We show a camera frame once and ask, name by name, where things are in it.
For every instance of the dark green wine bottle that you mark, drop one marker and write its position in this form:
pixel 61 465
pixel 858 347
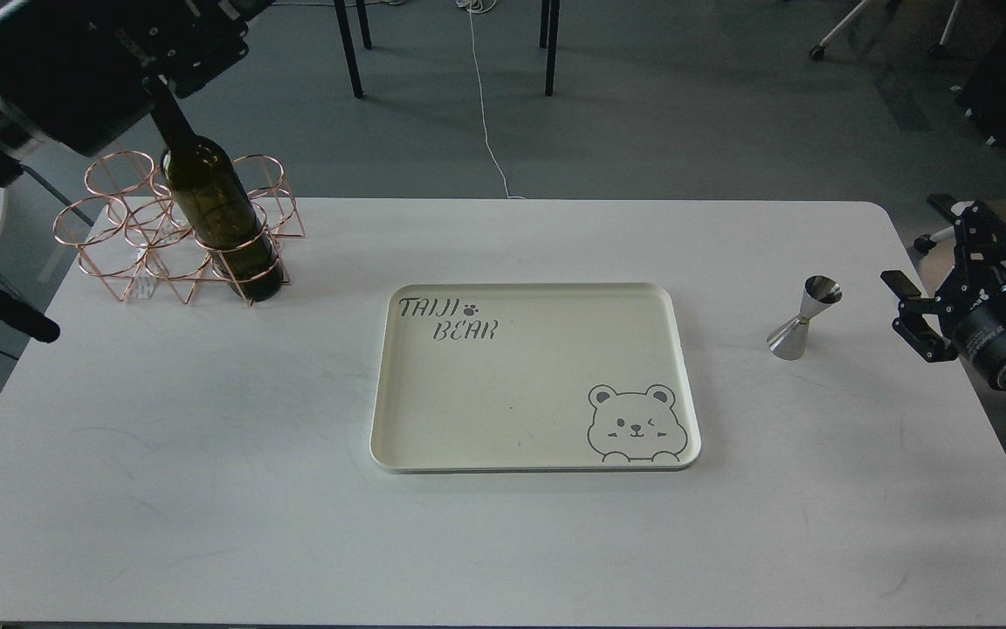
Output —
pixel 203 182

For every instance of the white chair left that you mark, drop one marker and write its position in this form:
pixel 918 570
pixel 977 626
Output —
pixel 30 255

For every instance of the cream bear serving tray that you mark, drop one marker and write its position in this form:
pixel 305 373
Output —
pixel 477 378

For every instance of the black table legs background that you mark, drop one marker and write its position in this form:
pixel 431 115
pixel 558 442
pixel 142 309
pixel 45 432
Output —
pixel 446 56

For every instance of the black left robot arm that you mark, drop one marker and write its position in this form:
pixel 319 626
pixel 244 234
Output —
pixel 81 73

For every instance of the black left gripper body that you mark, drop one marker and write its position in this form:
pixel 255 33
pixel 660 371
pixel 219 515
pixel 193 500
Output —
pixel 74 72

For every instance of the copper wire bottle rack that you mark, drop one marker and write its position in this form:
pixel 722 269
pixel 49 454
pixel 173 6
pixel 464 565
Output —
pixel 130 234

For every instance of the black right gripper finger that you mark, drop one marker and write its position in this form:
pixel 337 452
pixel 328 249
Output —
pixel 911 323
pixel 979 254

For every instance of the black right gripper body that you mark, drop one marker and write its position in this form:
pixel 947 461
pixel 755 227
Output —
pixel 1001 328

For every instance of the steel double jigger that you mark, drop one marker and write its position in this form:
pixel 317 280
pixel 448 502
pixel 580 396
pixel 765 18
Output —
pixel 790 341

